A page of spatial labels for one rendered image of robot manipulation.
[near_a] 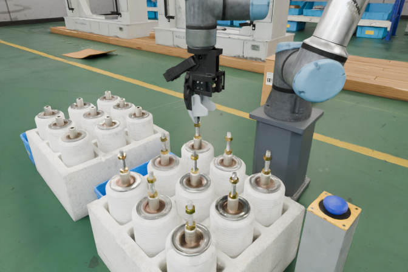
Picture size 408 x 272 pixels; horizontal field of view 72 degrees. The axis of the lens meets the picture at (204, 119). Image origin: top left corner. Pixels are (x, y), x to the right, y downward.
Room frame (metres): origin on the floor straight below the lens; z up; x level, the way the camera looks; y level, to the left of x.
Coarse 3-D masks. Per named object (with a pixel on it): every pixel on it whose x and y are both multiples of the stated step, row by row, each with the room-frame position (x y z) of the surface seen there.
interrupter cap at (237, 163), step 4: (220, 156) 0.65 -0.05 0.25; (216, 160) 0.63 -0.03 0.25; (220, 160) 0.63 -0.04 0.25; (232, 160) 0.64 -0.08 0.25; (236, 160) 0.63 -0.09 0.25; (240, 160) 0.63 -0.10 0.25; (216, 164) 0.62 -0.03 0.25; (220, 164) 0.62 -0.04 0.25; (232, 164) 0.62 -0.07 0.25; (236, 164) 0.62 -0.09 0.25; (240, 164) 0.61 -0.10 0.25; (220, 168) 0.59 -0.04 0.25; (224, 168) 0.60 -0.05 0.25; (228, 168) 0.60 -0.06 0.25; (232, 168) 0.60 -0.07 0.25; (236, 168) 0.59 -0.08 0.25
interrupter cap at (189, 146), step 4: (192, 140) 0.74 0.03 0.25; (204, 140) 0.74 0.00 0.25; (188, 144) 0.72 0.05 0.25; (192, 144) 0.72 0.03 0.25; (204, 144) 0.72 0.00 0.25; (208, 144) 0.72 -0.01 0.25; (188, 148) 0.70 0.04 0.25; (192, 148) 0.70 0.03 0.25; (200, 148) 0.70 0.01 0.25; (204, 148) 0.70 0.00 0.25; (208, 148) 0.69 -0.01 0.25; (200, 152) 0.67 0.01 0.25
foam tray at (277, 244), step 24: (96, 216) 0.51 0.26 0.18; (288, 216) 0.51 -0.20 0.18; (96, 240) 0.54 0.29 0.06; (120, 240) 0.44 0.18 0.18; (264, 240) 0.43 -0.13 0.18; (288, 240) 0.49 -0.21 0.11; (120, 264) 0.44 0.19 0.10; (144, 264) 0.38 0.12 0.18; (216, 264) 0.40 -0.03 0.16; (240, 264) 0.38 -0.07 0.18; (264, 264) 0.42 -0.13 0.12; (288, 264) 0.51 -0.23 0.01
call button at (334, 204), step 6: (324, 198) 0.40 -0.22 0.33; (330, 198) 0.40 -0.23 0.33; (336, 198) 0.40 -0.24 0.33; (324, 204) 0.39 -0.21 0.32; (330, 204) 0.38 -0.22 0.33; (336, 204) 0.38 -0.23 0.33; (342, 204) 0.38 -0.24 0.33; (330, 210) 0.37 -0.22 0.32; (336, 210) 0.37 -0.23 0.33; (342, 210) 0.37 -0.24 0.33
